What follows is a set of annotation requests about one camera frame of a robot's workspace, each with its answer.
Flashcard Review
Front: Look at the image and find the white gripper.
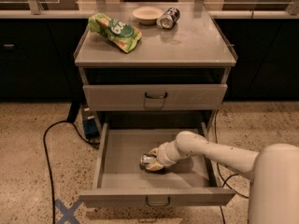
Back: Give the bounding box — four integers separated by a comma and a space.
146, 141, 179, 172

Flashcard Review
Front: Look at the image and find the silver blue redbull can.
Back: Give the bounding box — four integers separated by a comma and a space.
139, 154, 156, 170

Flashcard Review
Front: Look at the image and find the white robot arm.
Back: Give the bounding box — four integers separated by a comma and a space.
140, 131, 299, 224

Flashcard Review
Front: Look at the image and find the open grey middle drawer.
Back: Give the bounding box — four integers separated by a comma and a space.
79, 125, 235, 208

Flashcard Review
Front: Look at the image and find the grey upper drawer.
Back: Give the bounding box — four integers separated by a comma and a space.
83, 84, 227, 111

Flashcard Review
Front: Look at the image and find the grey drawer cabinet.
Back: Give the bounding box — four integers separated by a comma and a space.
76, 3, 236, 127

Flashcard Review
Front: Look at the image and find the dark soda can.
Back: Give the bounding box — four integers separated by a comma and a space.
156, 7, 180, 29

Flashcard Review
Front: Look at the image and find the blue power box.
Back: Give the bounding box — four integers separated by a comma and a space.
81, 105, 100, 139

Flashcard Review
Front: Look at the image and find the blue tape cross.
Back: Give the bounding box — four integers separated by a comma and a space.
55, 199, 82, 224

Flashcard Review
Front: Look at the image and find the green chip bag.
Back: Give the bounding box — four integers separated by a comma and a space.
88, 13, 142, 53

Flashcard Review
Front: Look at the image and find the beige bowl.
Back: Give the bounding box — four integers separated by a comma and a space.
133, 7, 164, 25

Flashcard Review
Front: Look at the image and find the dark counter cabinet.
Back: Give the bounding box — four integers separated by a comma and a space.
0, 19, 299, 102

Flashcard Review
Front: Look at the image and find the black cable right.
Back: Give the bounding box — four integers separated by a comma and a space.
213, 109, 250, 224

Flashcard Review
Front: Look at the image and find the black cable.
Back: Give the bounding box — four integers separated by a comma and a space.
42, 119, 101, 224
213, 109, 250, 224

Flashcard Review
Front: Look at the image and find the black cable left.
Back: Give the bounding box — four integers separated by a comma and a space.
42, 119, 101, 224

